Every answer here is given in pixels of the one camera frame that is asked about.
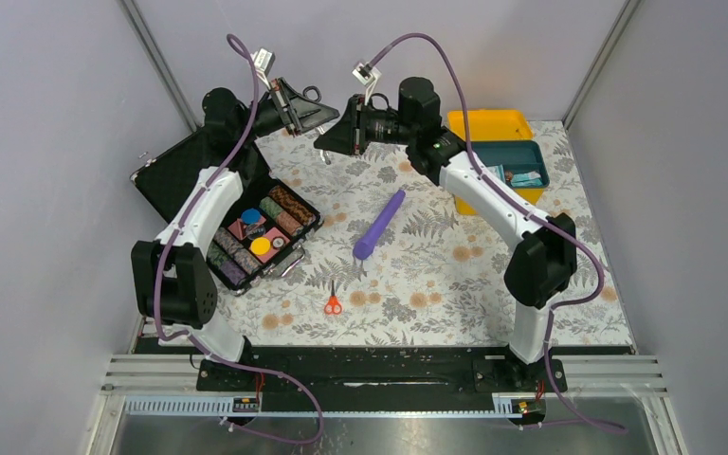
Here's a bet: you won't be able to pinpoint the purple cable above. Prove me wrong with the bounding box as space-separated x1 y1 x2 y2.
367 32 629 436
152 33 326 447

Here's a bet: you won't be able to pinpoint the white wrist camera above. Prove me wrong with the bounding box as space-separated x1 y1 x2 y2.
352 61 382 104
251 47 276 90

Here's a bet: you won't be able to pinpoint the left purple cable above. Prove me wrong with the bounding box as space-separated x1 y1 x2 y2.
152 33 326 447

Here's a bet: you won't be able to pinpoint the black mounting base plate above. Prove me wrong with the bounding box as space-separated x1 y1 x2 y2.
196 347 568 413

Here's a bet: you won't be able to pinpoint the gauze dressing packet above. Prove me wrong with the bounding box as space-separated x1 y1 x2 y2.
485 165 506 183

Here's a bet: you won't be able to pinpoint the purple flashlight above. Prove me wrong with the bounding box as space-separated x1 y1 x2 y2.
353 190 406 261

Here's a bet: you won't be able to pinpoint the teal packet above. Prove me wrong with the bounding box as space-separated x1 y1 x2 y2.
510 172 543 188

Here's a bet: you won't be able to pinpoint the teal divided tray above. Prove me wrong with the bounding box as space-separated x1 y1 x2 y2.
472 140 550 190

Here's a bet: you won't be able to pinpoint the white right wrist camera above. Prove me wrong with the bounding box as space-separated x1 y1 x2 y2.
352 61 382 104

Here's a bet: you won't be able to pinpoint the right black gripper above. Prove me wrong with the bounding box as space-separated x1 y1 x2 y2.
313 96 416 157

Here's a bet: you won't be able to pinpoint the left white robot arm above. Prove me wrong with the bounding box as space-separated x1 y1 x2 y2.
131 78 338 390

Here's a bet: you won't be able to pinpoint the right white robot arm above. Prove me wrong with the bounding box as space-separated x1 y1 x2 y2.
314 77 577 391

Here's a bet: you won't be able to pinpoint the yellow plastic box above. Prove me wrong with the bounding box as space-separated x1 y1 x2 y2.
467 110 548 205

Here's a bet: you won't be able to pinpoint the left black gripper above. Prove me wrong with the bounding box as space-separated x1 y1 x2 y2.
236 78 338 145

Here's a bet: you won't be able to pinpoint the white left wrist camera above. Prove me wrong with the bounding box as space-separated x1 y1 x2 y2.
251 47 276 90

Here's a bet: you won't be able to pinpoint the orange handled scissors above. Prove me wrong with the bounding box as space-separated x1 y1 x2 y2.
323 280 343 316

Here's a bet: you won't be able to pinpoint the black poker chip case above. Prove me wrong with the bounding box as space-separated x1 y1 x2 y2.
131 130 322 294

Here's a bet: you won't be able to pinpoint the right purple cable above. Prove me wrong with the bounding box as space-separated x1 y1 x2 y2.
367 32 629 436

